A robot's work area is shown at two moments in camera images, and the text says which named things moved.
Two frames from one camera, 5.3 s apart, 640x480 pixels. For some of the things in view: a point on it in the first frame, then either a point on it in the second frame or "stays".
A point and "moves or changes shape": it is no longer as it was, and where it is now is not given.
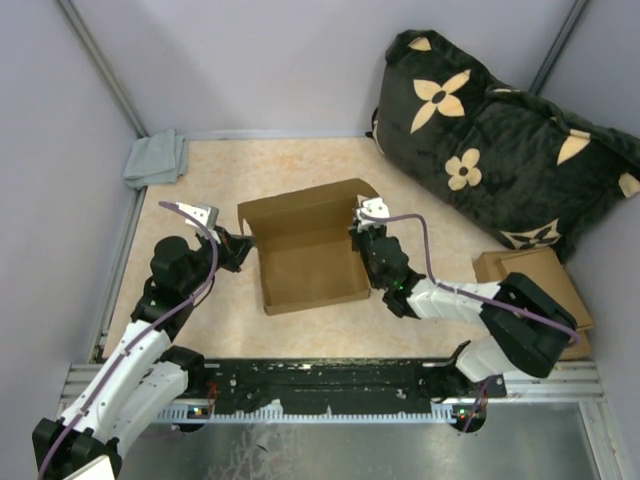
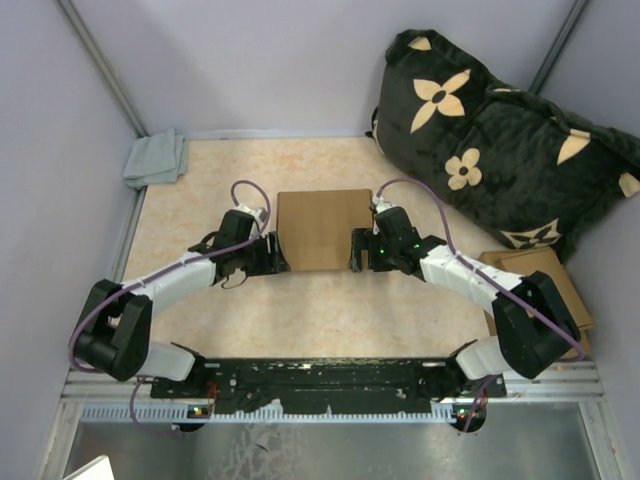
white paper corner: [98, 469] stays
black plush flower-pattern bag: [535, 175] stays
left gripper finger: [239, 247] → [266, 258]
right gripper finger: [359, 244] → [355, 262]
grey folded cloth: [157, 158] stays
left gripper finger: [238, 238] → [272, 243]
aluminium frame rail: [585, 385] stays
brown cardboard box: [306, 254] moves or changes shape
